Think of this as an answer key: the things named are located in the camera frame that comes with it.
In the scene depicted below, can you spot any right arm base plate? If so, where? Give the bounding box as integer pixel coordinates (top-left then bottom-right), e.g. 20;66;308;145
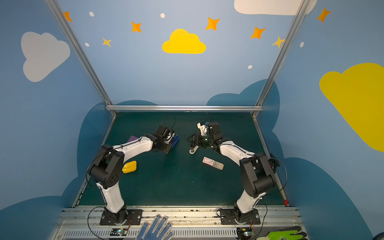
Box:
216;208;261;225

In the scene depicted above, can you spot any blue black stapler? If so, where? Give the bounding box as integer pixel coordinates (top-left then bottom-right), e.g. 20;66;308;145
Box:
171;135;180;148

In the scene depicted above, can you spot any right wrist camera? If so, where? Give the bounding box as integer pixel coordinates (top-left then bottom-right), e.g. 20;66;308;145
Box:
197;121;208;136

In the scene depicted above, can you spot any right controller board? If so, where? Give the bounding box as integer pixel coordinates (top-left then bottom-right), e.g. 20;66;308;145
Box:
236;228;255;240

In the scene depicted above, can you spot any left controller board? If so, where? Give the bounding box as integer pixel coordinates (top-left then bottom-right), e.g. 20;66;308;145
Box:
110;228;129;237

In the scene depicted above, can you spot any controller board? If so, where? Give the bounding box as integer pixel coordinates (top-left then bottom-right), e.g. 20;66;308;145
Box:
236;228;255;240
110;228;129;237

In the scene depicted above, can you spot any aluminium frame post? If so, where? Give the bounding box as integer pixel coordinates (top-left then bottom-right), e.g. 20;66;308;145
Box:
252;0;312;120
45;0;112;106

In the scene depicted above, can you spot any aluminium rear frame bar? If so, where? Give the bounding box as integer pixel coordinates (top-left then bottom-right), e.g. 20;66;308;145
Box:
106;105;263;112

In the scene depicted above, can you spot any purple pink spatula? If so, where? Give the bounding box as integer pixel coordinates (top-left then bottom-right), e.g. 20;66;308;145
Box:
127;136;139;143

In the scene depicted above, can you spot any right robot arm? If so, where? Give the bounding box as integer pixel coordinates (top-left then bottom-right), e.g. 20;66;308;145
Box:
187;121;280;217

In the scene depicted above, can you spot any red white staple box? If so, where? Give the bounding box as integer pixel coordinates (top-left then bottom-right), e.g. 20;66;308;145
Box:
202;157;224;170

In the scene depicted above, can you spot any right aluminium frame post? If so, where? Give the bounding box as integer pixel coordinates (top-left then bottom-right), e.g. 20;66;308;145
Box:
252;0;312;120

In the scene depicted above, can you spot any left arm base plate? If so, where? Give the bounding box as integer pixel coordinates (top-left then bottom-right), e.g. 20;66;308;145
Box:
100;209;143;226

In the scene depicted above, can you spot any beige black stapler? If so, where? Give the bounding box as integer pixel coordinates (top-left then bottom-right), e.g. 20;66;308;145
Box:
189;146;199;155

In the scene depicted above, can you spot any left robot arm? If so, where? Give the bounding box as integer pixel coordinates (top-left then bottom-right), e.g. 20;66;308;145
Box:
87;125;179;226

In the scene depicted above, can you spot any blue dotted work glove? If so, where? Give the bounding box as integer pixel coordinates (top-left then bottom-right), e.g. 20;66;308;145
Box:
136;214;174;240

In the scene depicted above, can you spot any left aluminium frame post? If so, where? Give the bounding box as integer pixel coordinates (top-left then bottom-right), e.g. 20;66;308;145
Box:
45;0;112;106

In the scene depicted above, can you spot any yellow spatula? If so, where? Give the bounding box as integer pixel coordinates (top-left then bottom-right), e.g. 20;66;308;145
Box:
122;161;137;174

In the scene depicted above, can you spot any green black work glove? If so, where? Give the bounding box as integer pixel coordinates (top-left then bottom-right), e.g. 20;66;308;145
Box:
257;226;308;240

